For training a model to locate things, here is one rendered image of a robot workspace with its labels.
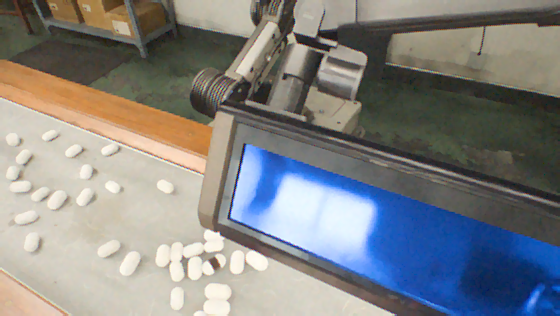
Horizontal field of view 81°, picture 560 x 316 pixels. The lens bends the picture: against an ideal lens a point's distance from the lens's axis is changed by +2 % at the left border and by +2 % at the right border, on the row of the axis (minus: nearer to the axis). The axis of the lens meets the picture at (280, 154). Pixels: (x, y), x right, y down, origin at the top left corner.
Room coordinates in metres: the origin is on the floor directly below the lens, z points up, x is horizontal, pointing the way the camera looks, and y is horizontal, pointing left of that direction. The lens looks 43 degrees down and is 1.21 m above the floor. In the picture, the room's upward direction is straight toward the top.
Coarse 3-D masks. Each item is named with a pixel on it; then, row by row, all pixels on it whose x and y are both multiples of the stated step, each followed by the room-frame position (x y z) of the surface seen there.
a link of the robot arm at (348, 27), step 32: (352, 0) 0.49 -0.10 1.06; (384, 0) 0.49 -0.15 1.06; (416, 0) 0.48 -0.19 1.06; (448, 0) 0.47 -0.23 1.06; (480, 0) 0.47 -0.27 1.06; (512, 0) 0.46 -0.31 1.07; (544, 0) 0.45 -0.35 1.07; (320, 32) 0.48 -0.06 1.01; (352, 32) 0.48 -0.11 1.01; (384, 32) 0.48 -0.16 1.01
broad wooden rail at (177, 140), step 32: (0, 64) 0.86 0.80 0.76; (0, 96) 0.73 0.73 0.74; (32, 96) 0.69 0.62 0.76; (64, 96) 0.69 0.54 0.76; (96, 96) 0.69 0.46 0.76; (96, 128) 0.58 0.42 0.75; (128, 128) 0.56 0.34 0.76; (160, 128) 0.56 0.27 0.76; (192, 128) 0.56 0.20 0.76; (192, 160) 0.47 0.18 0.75
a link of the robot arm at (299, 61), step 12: (288, 48) 0.47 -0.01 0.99; (300, 48) 0.46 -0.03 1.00; (312, 48) 0.47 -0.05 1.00; (288, 60) 0.45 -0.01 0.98; (300, 60) 0.45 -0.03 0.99; (312, 60) 0.45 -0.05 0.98; (324, 60) 0.45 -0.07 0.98; (288, 72) 0.44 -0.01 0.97; (300, 72) 0.44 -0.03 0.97; (312, 72) 0.45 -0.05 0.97
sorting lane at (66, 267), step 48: (0, 144) 0.54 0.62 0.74; (48, 144) 0.54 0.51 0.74; (96, 144) 0.54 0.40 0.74; (0, 192) 0.40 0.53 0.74; (96, 192) 0.40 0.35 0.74; (144, 192) 0.40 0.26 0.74; (192, 192) 0.40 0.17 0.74; (0, 240) 0.30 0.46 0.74; (48, 240) 0.30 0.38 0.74; (96, 240) 0.30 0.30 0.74; (144, 240) 0.30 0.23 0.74; (192, 240) 0.30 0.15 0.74; (48, 288) 0.22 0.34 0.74; (96, 288) 0.22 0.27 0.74; (144, 288) 0.22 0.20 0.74; (192, 288) 0.22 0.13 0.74; (240, 288) 0.22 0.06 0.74; (288, 288) 0.22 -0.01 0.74
